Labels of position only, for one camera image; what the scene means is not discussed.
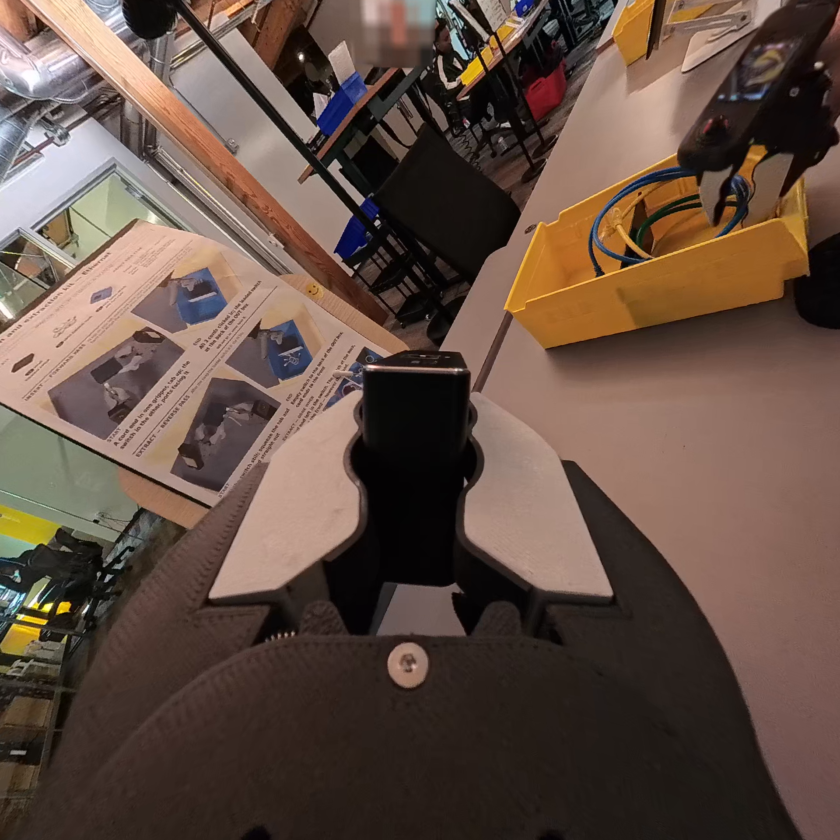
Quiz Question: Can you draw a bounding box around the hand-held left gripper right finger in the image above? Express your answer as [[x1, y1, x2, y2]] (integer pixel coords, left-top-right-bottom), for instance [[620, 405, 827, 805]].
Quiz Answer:
[[456, 391, 616, 605]]

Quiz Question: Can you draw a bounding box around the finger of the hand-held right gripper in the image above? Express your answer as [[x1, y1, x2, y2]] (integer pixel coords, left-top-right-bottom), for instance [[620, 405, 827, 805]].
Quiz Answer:
[[750, 146, 806, 222], [697, 166, 749, 226]]

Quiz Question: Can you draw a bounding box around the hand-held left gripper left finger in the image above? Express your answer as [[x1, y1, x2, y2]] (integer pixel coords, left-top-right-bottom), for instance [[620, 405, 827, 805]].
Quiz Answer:
[[209, 392, 368, 605]]

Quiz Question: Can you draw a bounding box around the black network switch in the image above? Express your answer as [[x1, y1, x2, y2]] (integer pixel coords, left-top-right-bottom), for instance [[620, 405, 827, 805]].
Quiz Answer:
[[361, 351, 473, 587]]

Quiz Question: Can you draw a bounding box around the yellow plastic bin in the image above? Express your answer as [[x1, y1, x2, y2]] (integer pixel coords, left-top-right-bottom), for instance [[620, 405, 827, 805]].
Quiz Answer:
[[505, 176, 812, 349]]

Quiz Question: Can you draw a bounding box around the blue ethernet cable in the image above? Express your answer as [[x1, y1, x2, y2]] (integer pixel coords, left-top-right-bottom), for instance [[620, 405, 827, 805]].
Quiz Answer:
[[589, 165, 753, 277]]

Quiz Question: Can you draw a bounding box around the brown cardboard divider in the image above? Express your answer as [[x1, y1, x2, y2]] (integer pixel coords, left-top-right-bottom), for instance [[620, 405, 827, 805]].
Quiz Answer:
[[629, 200, 660, 258]]

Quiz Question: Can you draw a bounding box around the black round textured object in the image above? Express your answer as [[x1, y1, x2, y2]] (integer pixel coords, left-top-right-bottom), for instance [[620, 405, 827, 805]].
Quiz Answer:
[[793, 235, 840, 329]]

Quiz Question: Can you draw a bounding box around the small yellow bin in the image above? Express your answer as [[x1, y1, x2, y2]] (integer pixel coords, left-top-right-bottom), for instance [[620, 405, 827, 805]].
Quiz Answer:
[[613, 0, 658, 67]]

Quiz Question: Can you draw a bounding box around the red plastic bin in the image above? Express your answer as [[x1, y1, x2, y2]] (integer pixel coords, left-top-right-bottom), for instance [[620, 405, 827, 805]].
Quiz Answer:
[[525, 62, 569, 123]]

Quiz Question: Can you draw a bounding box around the printed instruction poster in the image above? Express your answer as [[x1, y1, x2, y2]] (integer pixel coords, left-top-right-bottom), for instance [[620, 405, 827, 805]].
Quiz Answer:
[[0, 220, 395, 509]]

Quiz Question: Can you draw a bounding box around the black office chair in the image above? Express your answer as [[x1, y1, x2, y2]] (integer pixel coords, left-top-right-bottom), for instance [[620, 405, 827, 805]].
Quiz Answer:
[[371, 128, 522, 329]]

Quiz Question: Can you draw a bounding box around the blue storage bin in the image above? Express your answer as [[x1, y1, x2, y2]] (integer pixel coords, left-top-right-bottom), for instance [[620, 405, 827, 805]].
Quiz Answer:
[[315, 71, 368, 130], [333, 196, 383, 258]]

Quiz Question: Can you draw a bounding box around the storage shelving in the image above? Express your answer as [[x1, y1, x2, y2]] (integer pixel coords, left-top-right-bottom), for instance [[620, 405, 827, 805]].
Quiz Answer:
[[0, 505, 173, 840]]

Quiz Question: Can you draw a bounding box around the glass partition window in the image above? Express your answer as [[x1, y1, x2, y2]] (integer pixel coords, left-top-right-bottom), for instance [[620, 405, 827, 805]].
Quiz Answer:
[[0, 157, 293, 322]]

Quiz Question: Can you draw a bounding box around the black metal pole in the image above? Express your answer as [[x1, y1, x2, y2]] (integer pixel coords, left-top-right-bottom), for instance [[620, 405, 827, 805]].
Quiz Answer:
[[121, 0, 473, 303]]

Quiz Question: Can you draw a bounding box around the wooden ceiling beam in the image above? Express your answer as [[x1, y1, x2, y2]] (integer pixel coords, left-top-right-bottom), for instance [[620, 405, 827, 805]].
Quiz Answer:
[[20, 0, 388, 324]]

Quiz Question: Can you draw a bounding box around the green ethernet cable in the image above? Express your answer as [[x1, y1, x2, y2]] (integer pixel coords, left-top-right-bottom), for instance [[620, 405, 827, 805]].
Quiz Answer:
[[633, 193, 706, 244]]

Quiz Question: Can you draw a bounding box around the yellow ethernet cable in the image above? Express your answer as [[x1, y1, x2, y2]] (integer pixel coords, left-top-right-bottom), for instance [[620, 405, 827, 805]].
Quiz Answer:
[[605, 197, 657, 262]]

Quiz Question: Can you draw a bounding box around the wooden desk with dark frame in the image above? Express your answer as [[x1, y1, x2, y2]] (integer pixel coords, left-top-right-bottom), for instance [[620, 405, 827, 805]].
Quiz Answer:
[[298, 64, 424, 186]]

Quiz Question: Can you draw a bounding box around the silver metal duct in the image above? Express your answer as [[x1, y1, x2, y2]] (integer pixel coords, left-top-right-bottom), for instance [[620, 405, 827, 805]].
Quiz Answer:
[[0, 0, 142, 181]]

